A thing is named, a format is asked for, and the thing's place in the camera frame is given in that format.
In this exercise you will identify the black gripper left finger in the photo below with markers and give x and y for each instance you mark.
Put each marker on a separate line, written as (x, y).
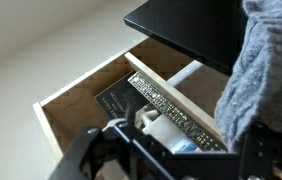
(87, 153)

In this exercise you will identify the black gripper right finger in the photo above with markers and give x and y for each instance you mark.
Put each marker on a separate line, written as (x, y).
(271, 156)

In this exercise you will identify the grey knit sweater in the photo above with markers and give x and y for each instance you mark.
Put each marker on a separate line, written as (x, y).
(264, 73)

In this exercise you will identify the black book with gold text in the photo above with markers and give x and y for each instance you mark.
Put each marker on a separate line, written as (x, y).
(117, 96)

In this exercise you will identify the white tube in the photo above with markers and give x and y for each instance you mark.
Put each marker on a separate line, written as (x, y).
(184, 74)

